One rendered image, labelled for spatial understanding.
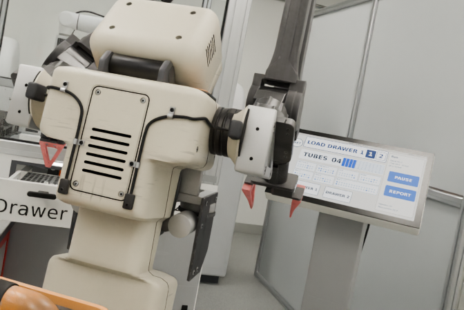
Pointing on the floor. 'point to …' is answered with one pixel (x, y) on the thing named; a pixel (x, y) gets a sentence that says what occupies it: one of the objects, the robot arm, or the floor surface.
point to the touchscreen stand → (333, 263)
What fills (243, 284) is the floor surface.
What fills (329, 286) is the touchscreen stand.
